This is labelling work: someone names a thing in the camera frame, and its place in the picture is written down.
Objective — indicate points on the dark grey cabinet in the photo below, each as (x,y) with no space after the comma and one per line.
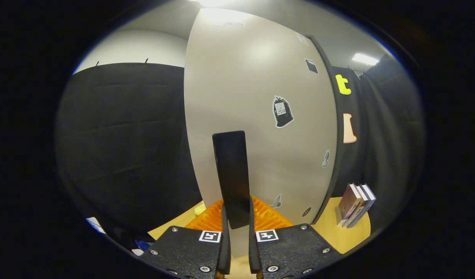
(339,155)

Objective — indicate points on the large ceiling light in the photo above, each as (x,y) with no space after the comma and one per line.
(212,2)

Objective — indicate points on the long ceiling light panel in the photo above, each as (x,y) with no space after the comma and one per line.
(364,59)

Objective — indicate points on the grey blue book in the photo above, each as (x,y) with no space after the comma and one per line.
(370,197)

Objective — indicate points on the white spine book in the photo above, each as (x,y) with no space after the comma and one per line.
(362,205)

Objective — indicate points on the black backdrop cloth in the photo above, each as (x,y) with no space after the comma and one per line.
(125,147)

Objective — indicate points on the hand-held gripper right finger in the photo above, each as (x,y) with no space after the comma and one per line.
(295,252)

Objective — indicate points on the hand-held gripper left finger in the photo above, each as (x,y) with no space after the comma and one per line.
(187,252)

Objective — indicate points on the mauve book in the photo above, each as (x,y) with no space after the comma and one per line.
(349,203)

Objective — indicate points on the yellow plush toy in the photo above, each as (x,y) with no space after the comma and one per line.
(200,209)

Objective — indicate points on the beige cabinet door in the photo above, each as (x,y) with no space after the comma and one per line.
(241,77)

